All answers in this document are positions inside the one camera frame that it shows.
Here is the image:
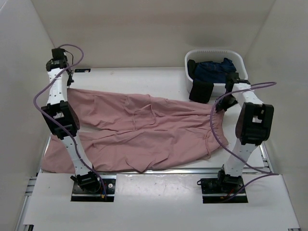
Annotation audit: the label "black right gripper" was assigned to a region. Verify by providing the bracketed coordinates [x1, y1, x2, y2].
[216, 93, 239, 112]

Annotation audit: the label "pink trousers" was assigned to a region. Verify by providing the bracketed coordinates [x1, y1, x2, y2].
[41, 88, 229, 174]

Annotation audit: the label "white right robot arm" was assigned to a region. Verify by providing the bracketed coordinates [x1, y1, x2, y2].
[215, 73, 274, 193]

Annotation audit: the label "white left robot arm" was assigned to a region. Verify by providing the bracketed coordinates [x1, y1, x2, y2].
[41, 48, 102, 193]

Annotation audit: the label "dark blue trousers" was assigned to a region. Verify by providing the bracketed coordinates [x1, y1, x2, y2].
[193, 58, 237, 83]

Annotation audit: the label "black garment over basket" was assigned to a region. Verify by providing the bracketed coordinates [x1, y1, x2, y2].
[187, 59, 214, 103]

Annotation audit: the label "white plastic basket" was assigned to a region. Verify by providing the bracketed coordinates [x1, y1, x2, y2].
[184, 49, 248, 96]

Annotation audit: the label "white front cover board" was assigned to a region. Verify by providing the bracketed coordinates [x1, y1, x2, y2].
[24, 173, 299, 231]

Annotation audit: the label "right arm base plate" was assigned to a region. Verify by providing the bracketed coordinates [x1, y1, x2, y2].
[197, 175, 248, 204]

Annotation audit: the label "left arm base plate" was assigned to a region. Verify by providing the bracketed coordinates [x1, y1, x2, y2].
[71, 175, 116, 202]

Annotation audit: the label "aluminium table frame rail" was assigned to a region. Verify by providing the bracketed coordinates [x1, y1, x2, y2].
[14, 69, 301, 231]

